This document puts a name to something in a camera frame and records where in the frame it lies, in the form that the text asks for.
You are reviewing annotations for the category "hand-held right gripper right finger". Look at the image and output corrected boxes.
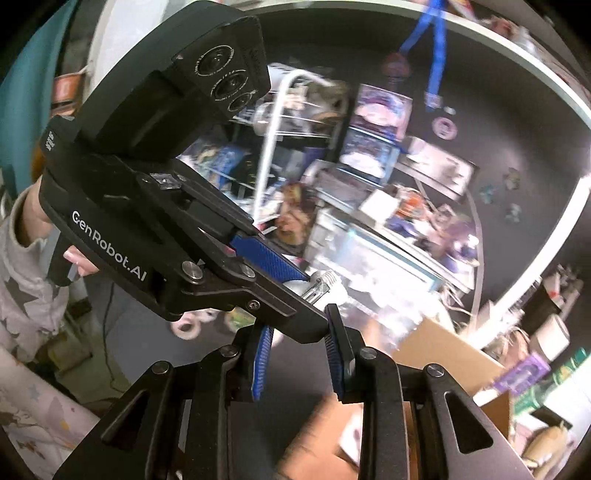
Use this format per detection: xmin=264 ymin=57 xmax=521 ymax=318
xmin=325 ymin=305 xmax=536 ymax=480

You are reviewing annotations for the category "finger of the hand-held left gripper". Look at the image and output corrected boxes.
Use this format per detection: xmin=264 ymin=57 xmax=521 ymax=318
xmin=182 ymin=261 xmax=329 ymax=344
xmin=231 ymin=233 xmax=311 ymax=283

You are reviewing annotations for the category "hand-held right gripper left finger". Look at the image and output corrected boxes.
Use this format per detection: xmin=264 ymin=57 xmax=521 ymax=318
xmin=53 ymin=323 xmax=278 ymax=480

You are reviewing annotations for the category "small silver and white object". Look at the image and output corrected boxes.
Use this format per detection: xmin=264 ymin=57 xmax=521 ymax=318
xmin=284 ymin=271 xmax=347 ymax=308

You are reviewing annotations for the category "cardboard box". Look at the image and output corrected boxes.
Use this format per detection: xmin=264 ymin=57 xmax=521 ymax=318
xmin=295 ymin=318 xmax=515 ymax=480

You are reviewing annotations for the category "person's left hand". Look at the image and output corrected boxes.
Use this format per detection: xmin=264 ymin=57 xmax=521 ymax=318
xmin=21 ymin=184 xmax=100 ymax=278

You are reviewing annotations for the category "brown illustrated pouch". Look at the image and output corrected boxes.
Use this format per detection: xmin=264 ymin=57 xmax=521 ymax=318
xmin=274 ymin=182 xmax=319 ymax=245

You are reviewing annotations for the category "white tape roll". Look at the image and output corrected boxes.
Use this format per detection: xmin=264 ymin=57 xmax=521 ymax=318
xmin=171 ymin=307 xmax=218 ymax=342

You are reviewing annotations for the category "white gooseneck tube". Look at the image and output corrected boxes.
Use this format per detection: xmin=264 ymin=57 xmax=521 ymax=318
xmin=254 ymin=69 xmax=333 ymax=222

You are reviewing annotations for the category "blue character storage box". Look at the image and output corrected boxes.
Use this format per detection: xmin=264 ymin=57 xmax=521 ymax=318
xmin=339 ymin=129 xmax=402 ymax=178

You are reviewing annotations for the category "purple box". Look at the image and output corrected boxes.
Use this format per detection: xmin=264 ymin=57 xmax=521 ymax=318
xmin=492 ymin=351 xmax=552 ymax=398

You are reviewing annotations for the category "pink character storage box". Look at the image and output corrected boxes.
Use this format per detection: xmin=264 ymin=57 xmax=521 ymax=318
xmin=353 ymin=83 xmax=414 ymax=134

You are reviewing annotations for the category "printed blanket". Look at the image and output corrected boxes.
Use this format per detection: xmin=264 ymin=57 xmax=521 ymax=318
xmin=0 ymin=346 xmax=100 ymax=467

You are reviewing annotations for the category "white round humidifier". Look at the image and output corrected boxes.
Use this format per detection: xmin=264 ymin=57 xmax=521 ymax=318
xmin=531 ymin=314 xmax=571 ymax=356

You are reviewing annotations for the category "round face sticker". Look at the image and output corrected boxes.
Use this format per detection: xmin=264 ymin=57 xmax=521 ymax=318
xmin=433 ymin=116 xmax=458 ymax=139

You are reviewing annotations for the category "beige plush toy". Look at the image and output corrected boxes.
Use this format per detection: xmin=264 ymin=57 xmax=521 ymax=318
xmin=522 ymin=422 xmax=570 ymax=469

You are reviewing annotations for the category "brown spring figure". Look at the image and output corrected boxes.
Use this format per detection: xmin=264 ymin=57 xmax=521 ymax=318
xmin=382 ymin=53 xmax=411 ymax=86

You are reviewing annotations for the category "green glass bottle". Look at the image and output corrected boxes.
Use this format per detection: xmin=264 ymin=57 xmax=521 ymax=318
xmin=515 ymin=346 xmax=589 ymax=416

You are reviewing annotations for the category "blue lanyard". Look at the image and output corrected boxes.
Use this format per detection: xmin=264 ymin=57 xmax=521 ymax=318
xmin=399 ymin=0 xmax=448 ymax=112

